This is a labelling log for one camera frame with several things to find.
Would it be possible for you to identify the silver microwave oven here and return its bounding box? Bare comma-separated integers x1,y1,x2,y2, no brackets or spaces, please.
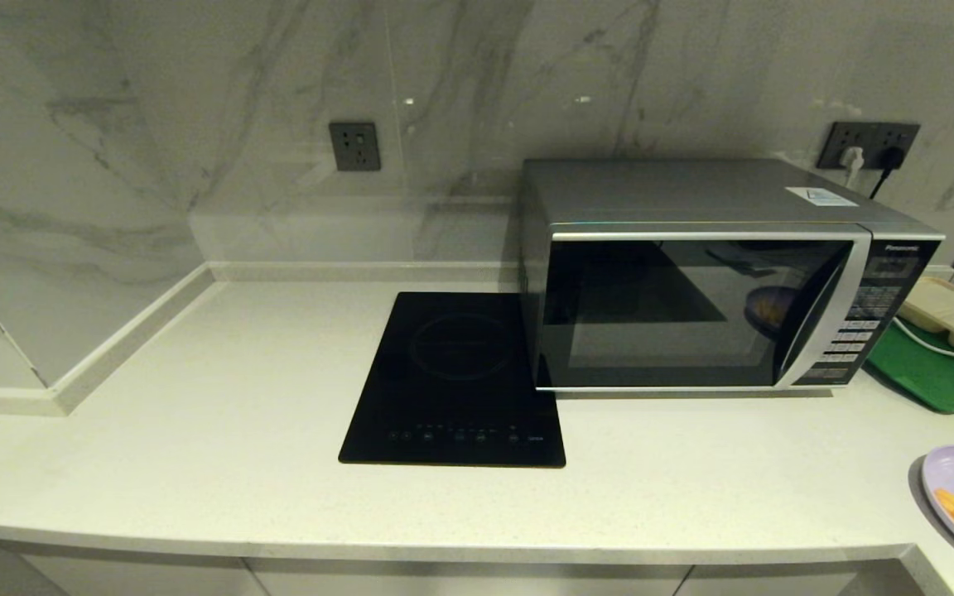
518,159,946,395

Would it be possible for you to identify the grey single wall socket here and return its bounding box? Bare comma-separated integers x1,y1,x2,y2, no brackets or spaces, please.
329,123,382,173

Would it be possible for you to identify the white label sticker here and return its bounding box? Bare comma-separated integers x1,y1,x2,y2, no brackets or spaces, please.
784,187,859,209

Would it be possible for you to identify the black glass microwave door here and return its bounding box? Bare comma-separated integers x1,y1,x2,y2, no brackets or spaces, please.
533,223,872,391

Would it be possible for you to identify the black induction cooktop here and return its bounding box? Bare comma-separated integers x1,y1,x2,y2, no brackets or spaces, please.
338,291,567,469

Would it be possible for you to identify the green cutting board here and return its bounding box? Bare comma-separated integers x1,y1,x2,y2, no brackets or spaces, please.
865,319,954,415

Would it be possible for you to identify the white power cable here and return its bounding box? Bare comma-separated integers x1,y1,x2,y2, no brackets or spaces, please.
891,316,954,363

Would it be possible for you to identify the grey double wall socket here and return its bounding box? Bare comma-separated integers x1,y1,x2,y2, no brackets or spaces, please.
817,123,921,172

